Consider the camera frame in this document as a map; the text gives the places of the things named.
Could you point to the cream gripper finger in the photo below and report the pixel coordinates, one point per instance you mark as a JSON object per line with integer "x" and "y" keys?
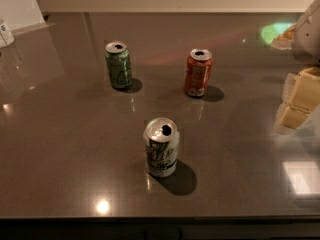
{"x": 300, "y": 97}
{"x": 284, "y": 40}

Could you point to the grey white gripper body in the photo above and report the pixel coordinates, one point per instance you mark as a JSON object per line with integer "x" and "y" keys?
{"x": 308, "y": 37}

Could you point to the white green 7up can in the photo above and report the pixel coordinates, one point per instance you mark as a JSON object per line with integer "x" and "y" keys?
{"x": 161, "y": 139}

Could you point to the red coke can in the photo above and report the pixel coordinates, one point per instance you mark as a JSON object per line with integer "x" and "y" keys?
{"x": 199, "y": 64}

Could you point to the green soda can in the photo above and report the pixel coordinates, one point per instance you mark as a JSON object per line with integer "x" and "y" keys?
{"x": 117, "y": 58}

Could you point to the white container at left edge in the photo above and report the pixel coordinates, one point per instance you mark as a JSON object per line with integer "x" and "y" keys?
{"x": 6, "y": 36}

